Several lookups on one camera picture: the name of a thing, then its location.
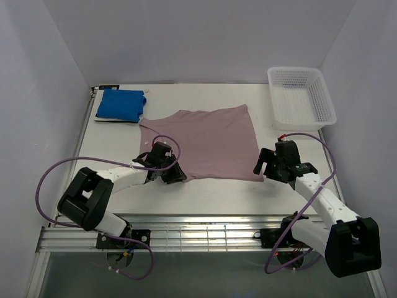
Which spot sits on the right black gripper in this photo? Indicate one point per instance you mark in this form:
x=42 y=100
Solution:
x=267 y=156

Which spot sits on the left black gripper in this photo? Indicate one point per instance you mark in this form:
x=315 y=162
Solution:
x=175 y=176

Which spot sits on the pink garment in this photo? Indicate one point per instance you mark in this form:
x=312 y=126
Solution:
x=218 y=144

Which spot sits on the blue tank top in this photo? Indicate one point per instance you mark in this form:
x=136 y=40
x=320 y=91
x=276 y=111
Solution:
x=122 y=104

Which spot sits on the black white striped tank top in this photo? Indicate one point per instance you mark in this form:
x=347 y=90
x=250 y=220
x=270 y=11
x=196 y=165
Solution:
x=110 y=120

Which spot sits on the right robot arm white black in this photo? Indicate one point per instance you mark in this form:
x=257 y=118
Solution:
x=349 y=243

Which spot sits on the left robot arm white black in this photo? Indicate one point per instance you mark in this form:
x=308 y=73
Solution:
x=86 y=199

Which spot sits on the white plastic basket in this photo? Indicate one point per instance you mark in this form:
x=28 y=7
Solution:
x=300 y=99

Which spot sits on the blue label sticker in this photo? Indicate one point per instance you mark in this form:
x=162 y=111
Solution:
x=108 y=87

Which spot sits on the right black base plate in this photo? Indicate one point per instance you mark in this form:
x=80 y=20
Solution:
x=269 y=236

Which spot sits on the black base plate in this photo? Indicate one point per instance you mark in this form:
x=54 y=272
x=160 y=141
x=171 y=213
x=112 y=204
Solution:
x=105 y=242
x=269 y=236

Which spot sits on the aluminium rail frame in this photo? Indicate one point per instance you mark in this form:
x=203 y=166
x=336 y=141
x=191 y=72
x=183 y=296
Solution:
x=203 y=214

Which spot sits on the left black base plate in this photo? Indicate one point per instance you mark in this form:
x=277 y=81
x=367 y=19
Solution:
x=105 y=242

